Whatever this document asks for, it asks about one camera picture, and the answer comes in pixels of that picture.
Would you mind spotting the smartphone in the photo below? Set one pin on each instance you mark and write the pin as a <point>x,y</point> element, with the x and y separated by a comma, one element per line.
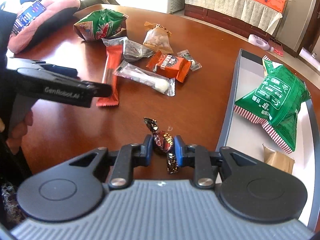
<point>27,16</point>

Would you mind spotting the wooden tv cabinet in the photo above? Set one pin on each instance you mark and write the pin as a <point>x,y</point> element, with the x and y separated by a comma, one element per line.
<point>225,20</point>

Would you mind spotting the dark wooden door frame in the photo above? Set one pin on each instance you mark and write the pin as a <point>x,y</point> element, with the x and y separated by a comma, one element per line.
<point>310,30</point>

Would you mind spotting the person's left hand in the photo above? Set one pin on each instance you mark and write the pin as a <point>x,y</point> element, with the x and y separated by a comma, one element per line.
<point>21,127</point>

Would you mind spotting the beige bag of round snacks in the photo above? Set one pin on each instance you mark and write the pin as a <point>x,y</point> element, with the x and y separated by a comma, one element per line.
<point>157,38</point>

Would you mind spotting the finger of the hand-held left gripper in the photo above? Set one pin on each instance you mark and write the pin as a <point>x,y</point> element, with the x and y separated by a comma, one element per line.
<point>60,70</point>
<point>100,88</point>

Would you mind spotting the purple plastic bottle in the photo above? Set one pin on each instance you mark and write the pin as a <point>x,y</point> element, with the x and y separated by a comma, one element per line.
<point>260,42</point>

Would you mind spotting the floral patterned cloth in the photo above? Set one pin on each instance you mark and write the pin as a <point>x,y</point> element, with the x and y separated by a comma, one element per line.
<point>10,200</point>

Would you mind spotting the long orange snack bar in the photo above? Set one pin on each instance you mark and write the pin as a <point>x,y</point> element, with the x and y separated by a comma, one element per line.
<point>111,65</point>

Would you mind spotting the orange and brown snack packet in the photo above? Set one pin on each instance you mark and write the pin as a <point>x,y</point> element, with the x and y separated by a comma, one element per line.
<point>170,65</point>

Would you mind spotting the brown paper packet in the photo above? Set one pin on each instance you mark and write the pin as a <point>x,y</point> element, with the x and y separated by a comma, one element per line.
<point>277,160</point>

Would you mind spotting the white lace cabinet cover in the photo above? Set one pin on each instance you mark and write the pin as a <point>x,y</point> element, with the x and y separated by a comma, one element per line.
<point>225,0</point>

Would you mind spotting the clear packet with white candy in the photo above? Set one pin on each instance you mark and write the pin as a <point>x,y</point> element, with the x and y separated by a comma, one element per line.
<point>147,78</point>

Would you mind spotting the grey shallow box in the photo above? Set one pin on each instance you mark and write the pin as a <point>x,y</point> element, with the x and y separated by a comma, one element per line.
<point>246,140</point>

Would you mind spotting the pink floor mat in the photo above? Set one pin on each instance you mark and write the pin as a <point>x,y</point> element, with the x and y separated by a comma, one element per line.
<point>277,48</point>

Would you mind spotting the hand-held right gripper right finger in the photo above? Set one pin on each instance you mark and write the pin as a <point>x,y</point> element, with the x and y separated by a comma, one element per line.
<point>178,150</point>

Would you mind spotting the silver snack packet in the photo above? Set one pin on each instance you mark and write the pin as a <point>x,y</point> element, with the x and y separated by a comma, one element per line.
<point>135,50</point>

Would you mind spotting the white appliance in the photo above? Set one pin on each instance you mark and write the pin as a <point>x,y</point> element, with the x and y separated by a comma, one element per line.
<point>175,1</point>

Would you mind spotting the brown foil candy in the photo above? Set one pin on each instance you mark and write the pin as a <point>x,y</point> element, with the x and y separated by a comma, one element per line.
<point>163,142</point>

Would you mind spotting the green snack bag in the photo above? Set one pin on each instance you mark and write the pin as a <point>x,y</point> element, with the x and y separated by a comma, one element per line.
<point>100,25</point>
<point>285,135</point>
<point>275,90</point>

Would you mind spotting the small clear candy packet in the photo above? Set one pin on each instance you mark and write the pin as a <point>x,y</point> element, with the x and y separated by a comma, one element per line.
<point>190,60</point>

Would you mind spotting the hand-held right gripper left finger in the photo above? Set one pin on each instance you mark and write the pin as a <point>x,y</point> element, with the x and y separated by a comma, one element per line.
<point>147,148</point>

